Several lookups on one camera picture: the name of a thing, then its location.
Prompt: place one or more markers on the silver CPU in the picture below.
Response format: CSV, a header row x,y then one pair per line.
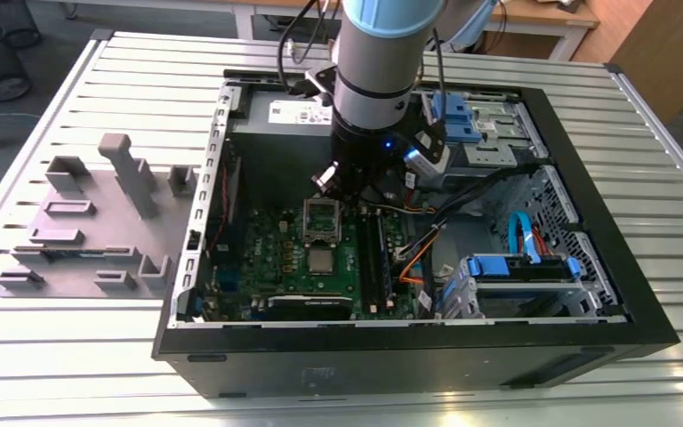
x,y
323,261

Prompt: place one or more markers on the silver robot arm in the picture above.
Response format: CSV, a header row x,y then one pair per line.
x,y
376,66

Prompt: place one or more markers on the grey power supply unit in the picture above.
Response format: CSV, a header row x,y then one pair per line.
x,y
281,169

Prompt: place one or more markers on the blue plastic drive latch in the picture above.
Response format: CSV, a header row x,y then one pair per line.
x,y
460,118

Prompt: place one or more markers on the metal drive cage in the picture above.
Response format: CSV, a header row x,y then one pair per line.
x,y
483,155

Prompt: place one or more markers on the black RAM slot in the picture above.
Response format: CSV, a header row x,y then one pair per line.
x,y
371,262
380,262
388,262
363,262

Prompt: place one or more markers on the green motherboard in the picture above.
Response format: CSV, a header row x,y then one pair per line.
x,y
269,267

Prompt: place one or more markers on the hard disk in blue carrier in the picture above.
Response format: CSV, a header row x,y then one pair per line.
x,y
487,267

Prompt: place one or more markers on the blue empty disk carrier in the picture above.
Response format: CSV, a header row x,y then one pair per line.
x,y
450,298

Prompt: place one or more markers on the black graphics card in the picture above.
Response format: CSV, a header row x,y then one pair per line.
x,y
308,307

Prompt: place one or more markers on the metal disk bay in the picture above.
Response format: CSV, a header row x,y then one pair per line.
x,y
531,291

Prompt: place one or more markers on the grey parts rack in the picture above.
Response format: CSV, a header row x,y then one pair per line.
x,y
116,222

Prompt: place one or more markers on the blue VGA port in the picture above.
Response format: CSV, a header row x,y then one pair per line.
x,y
196,308

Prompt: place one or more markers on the black PC case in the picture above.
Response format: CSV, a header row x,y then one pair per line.
x,y
376,369

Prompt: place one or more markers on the green RAM stick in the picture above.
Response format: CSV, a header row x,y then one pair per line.
x,y
74,254

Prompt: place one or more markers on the wooden cabinet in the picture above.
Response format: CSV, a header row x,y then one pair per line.
x,y
667,53

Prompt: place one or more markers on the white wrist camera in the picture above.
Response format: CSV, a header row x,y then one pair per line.
x,y
424,162

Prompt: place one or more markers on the wooden desk white frame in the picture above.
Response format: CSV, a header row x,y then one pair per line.
x,y
555,20

